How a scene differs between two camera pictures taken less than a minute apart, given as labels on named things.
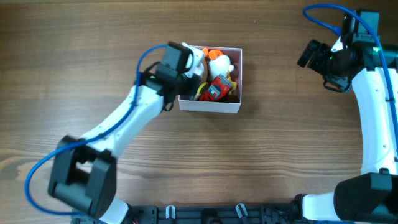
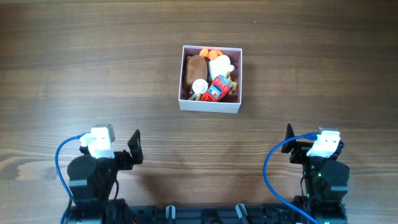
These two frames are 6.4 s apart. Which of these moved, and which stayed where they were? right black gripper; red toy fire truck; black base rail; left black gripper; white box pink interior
Moved: right black gripper; left black gripper
Stayed: white box pink interior; red toy fire truck; black base rail
